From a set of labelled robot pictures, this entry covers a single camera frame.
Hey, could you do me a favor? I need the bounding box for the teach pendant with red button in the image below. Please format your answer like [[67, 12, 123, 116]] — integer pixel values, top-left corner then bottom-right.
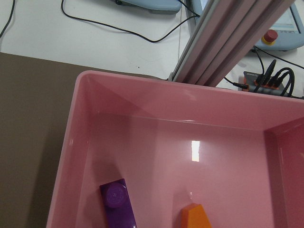
[[255, 3, 304, 51]]

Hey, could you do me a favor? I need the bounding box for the orange sloped block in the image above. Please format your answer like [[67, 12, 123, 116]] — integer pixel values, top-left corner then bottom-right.
[[180, 203, 212, 228]]

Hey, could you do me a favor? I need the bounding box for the grey orange USB hub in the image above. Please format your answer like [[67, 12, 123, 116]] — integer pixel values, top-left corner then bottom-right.
[[242, 60, 295, 97]]

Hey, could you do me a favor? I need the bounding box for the pink plastic box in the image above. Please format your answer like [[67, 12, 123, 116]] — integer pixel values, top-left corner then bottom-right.
[[47, 71, 304, 228]]

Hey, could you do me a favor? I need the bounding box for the purple sloped block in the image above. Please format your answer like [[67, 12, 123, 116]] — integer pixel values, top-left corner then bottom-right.
[[99, 179, 137, 228]]

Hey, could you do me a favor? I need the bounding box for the thin black cable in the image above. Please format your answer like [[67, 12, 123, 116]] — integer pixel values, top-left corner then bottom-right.
[[61, 0, 200, 43]]

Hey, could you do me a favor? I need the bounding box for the aluminium frame post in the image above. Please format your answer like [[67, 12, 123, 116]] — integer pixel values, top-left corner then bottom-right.
[[169, 0, 294, 87]]

